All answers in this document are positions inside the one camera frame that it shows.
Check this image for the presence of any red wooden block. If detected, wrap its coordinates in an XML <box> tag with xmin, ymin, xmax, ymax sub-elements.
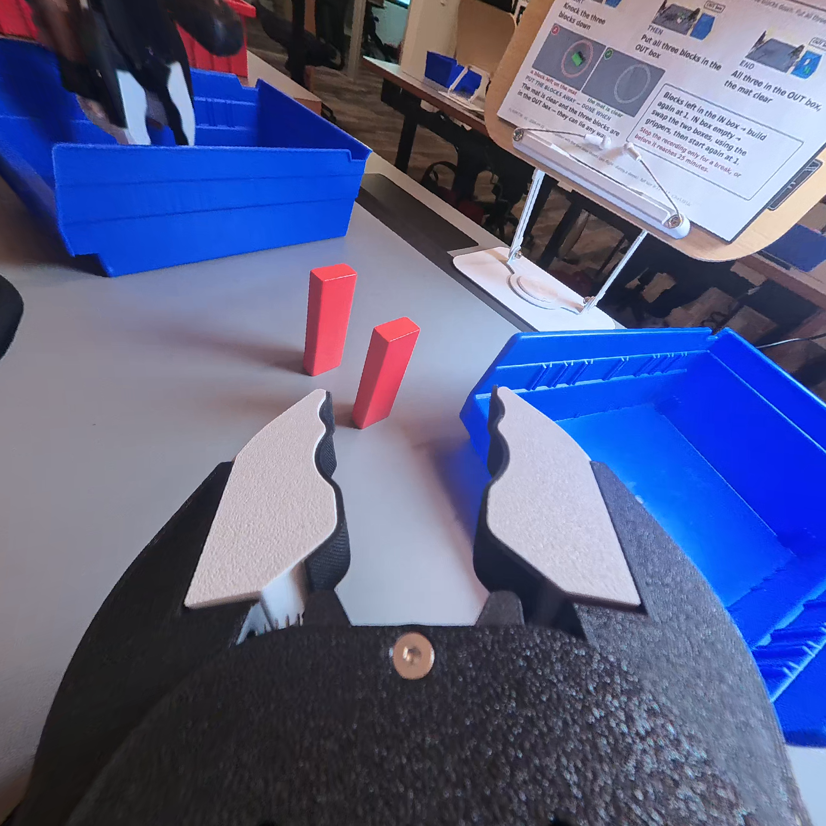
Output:
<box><xmin>351</xmin><ymin>317</ymin><xmax>421</xmax><ymax>430</ymax></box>
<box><xmin>302</xmin><ymin>262</ymin><xmax>358</xmax><ymax>377</ymax></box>

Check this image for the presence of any red plastic bin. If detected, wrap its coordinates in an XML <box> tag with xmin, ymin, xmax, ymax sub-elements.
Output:
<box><xmin>0</xmin><ymin>0</ymin><xmax>257</xmax><ymax>77</ymax></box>

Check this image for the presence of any background table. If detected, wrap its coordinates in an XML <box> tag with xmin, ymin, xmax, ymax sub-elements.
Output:
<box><xmin>361</xmin><ymin>57</ymin><xmax>491</xmax><ymax>175</ymax></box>

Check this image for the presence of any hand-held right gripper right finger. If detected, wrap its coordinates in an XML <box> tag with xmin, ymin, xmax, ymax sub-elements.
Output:
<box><xmin>473</xmin><ymin>385</ymin><xmax>642</xmax><ymax>610</ymax></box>

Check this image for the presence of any small blue plastic bin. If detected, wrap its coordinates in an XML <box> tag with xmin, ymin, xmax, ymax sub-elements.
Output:
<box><xmin>424</xmin><ymin>52</ymin><xmax>485</xmax><ymax>94</ymax></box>

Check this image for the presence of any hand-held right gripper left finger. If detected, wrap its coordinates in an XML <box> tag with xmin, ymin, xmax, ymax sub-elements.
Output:
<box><xmin>184</xmin><ymin>388</ymin><xmax>352</xmax><ymax>644</ymax></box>

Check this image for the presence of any printed instruction sheet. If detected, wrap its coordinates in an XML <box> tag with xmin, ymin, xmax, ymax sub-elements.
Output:
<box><xmin>516</xmin><ymin>0</ymin><xmax>826</xmax><ymax>243</ymax></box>

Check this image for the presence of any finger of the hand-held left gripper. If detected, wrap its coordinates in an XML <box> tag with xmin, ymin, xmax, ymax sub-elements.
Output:
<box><xmin>97</xmin><ymin>61</ymin><xmax>154</xmax><ymax>147</ymax></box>
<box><xmin>151</xmin><ymin>58</ymin><xmax>197</xmax><ymax>147</ymax></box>

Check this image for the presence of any black cable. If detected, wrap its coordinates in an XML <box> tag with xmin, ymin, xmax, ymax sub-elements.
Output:
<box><xmin>755</xmin><ymin>332</ymin><xmax>826</xmax><ymax>352</ymax></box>

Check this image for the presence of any black office chair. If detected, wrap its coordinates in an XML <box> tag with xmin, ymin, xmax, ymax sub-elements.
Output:
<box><xmin>252</xmin><ymin>0</ymin><xmax>343</xmax><ymax>85</ymax></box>

